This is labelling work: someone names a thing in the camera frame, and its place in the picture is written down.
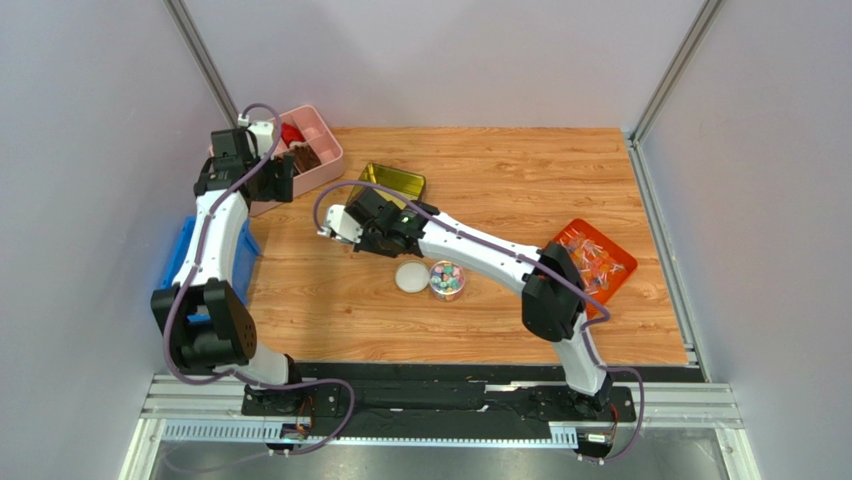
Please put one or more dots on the blue plastic bin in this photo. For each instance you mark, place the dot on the blue plastic bin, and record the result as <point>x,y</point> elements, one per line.
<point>245,255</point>

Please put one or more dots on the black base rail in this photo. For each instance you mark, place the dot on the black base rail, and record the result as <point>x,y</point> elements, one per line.
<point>380,405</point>

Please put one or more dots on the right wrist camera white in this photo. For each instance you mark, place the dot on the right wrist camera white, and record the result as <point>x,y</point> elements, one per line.
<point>340,226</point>

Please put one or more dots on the aluminium frame post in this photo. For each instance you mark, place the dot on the aluminium frame post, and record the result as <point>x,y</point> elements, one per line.
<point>197,47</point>
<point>697,31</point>

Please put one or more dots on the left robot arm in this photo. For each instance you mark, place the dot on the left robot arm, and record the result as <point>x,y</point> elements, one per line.
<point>201,309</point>

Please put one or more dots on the clear plastic cup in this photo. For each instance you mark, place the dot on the clear plastic cup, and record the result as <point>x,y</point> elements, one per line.
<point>446,280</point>

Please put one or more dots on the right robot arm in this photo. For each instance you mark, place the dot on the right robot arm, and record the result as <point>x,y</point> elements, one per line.
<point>554,302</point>

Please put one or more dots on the left aluminium frame post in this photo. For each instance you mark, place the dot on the left aluminium frame post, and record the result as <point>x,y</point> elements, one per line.
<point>197,47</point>

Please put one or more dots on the square tin of star candies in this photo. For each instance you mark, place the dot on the square tin of star candies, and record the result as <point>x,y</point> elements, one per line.
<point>408,184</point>

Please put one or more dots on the pink compartment tray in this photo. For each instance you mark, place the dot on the pink compartment tray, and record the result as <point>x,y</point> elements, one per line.
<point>210,188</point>

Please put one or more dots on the orange tray of candies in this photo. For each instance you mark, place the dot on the orange tray of candies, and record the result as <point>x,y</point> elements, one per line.
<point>604,266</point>

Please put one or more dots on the right aluminium frame post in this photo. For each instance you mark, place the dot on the right aluminium frame post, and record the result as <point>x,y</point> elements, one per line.
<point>697,31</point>

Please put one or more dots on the white round lid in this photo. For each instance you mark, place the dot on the white round lid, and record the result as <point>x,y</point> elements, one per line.
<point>412,276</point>

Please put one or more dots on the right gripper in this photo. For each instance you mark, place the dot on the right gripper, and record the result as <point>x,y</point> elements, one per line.
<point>371,221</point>

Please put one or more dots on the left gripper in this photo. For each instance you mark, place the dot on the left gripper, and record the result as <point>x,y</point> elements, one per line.
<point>277,189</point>

